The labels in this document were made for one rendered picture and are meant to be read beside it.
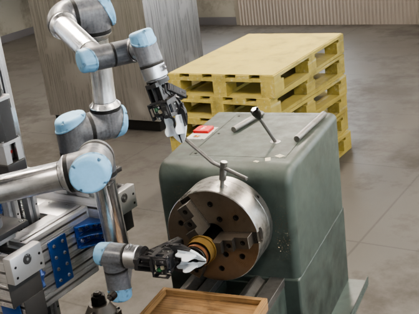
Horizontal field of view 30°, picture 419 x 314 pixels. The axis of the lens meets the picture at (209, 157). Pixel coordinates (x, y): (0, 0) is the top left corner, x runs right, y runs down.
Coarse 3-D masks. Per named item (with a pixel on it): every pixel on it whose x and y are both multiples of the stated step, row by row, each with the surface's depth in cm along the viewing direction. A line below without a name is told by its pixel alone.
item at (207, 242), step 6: (192, 240) 237; (198, 240) 235; (204, 240) 235; (210, 240) 236; (192, 246) 233; (198, 246) 233; (204, 246) 234; (210, 246) 235; (198, 252) 232; (204, 252) 232; (210, 252) 234; (216, 252) 237; (210, 258) 235; (204, 264) 233
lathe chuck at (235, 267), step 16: (192, 192) 243; (208, 192) 240; (224, 192) 240; (240, 192) 243; (176, 208) 247; (208, 208) 243; (224, 208) 240; (240, 208) 238; (256, 208) 242; (176, 224) 250; (224, 224) 242; (240, 224) 240; (256, 224) 239; (224, 256) 247; (240, 256) 244; (256, 256) 242; (208, 272) 251; (224, 272) 249; (240, 272) 246
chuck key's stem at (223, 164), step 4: (224, 160) 240; (220, 164) 240; (224, 164) 239; (220, 168) 240; (220, 172) 240; (224, 172) 240; (220, 176) 241; (224, 176) 241; (220, 180) 241; (224, 180) 241; (220, 184) 242
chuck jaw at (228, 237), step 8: (224, 232) 242; (232, 232) 241; (240, 232) 240; (248, 232) 239; (256, 232) 239; (216, 240) 238; (224, 240) 237; (232, 240) 237; (240, 240) 237; (248, 240) 237; (256, 240) 240; (216, 248) 237; (224, 248) 238; (232, 248) 237; (240, 248) 238; (248, 248) 237
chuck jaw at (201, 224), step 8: (184, 200) 245; (184, 208) 241; (192, 208) 242; (184, 216) 242; (192, 216) 241; (200, 216) 243; (184, 224) 241; (192, 224) 240; (200, 224) 241; (208, 224) 244; (192, 232) 238; (200, 232) 239
